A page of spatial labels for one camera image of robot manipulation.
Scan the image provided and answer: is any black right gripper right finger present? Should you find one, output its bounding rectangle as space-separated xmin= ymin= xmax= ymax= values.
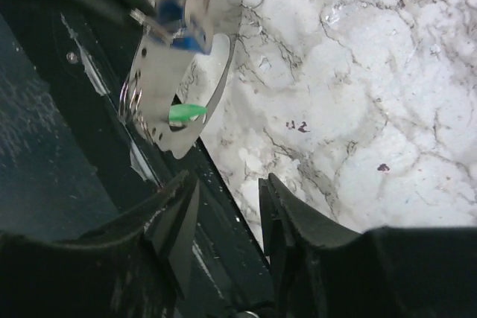
xmin=259 ymin=174 xmax=476 ymax=317

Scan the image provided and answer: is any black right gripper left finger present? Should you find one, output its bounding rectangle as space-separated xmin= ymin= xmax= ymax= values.
xmin=1 ymin=171 xmax=199 ymax=317

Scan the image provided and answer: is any blue key tag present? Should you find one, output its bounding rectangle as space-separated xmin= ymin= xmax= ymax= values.
xmin=130 ymin=0 xmax=215 ymax=57

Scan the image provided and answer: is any green key tag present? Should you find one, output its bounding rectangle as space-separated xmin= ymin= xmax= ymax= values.
xmin=168 ymin=104 xmax=207 ymax=127

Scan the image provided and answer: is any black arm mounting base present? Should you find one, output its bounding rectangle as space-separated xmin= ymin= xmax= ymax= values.
xmin=1 ymin=5 xmax=274 ymax=317

